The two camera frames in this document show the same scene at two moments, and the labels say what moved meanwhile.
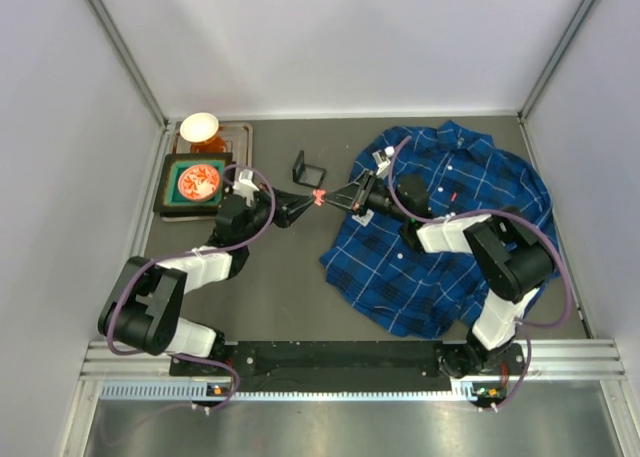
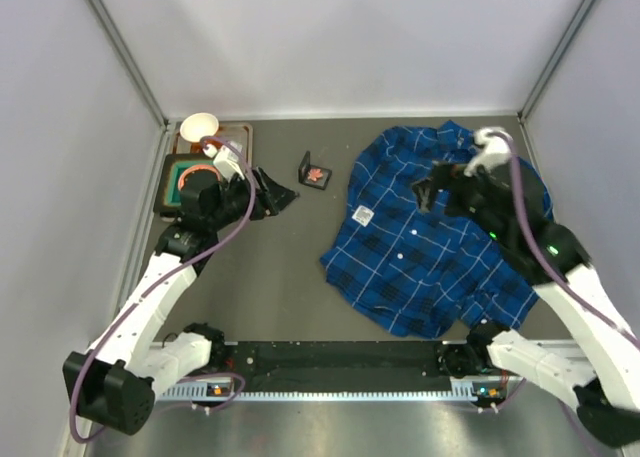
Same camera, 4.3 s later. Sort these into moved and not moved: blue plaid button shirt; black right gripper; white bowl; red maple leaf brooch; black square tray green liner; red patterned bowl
Moved: black right gripper; red maple leaf brooch
Not moved: blue plaid button shirt; red patterned bowl; black square tray green liner; white bowl
